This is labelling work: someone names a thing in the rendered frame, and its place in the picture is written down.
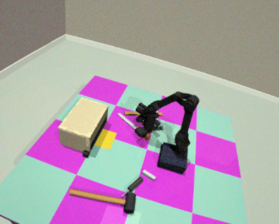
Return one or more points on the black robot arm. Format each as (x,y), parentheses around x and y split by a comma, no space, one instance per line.
(181,138)

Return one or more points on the brown cylinder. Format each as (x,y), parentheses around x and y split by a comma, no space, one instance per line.
(133,126)

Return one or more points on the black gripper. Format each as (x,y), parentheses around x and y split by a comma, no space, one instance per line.
(148,127)

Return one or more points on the beige low cabinet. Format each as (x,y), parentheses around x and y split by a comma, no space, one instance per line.
(83,125)

